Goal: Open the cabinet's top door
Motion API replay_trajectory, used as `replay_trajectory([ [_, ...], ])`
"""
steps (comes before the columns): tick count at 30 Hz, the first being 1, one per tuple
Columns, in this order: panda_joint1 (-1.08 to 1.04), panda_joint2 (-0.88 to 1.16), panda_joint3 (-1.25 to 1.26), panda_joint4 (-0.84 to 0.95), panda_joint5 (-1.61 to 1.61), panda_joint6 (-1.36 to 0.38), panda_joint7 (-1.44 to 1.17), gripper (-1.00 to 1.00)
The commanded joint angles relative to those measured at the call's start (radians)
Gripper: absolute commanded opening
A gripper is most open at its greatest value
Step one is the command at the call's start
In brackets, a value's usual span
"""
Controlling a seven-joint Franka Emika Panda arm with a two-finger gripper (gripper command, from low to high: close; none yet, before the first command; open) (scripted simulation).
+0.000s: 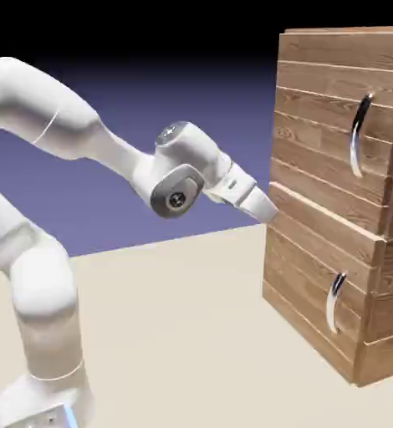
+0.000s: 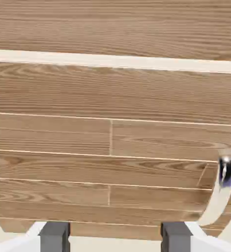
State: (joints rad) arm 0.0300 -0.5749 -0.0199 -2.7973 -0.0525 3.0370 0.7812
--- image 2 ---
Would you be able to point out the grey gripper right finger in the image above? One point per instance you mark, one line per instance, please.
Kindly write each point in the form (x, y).
(175, 238)

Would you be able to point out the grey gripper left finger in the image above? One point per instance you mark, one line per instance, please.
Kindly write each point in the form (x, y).
(54, 238)

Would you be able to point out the light wood cabinet door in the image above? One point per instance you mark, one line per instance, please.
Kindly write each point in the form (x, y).
(68, 92)
(107, 23)

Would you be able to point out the light wood cabinet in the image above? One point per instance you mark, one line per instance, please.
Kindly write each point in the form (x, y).
(115, 61)

